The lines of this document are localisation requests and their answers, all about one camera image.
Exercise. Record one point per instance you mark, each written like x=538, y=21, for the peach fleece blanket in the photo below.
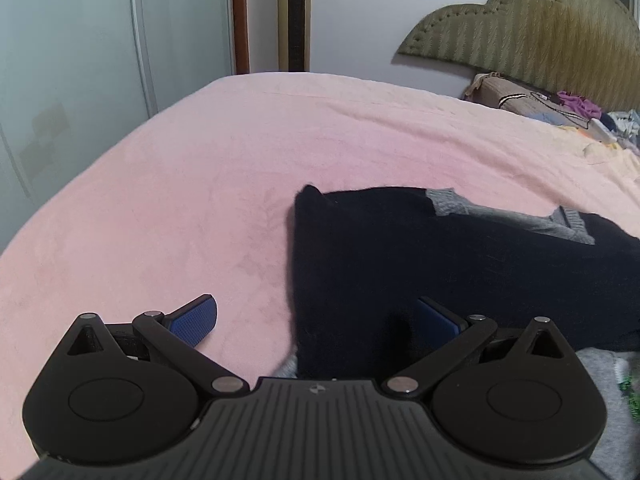
x=617, y=162

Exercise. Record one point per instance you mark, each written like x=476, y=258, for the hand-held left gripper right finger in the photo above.
x=439, y=321

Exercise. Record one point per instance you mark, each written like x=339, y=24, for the olive upholstered headboard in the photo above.
x=540, y=30

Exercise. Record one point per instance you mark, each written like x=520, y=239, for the pile of mixed clothes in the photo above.
x=617, y=127

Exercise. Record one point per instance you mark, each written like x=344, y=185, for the brown wooden door frame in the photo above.
x=240, y=17

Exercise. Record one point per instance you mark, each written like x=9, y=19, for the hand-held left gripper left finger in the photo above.
x=196, y=321

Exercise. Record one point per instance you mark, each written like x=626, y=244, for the purple cloth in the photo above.
x=580, y=104

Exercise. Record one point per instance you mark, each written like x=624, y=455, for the frosted wardrobe sliding door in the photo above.
x=75, y=60

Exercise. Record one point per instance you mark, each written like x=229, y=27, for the grey garment with green print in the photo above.
x=612, y=390

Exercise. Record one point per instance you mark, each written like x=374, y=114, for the pink bed blanket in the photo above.
x=175, y=200

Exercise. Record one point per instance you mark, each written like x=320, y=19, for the gold tower fan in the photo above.
x=294, y=15

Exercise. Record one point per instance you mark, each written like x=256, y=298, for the black and grey knit sweater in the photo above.
x=400, y=260

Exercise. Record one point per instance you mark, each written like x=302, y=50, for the beige patterned pillow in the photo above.
x=515, y=95

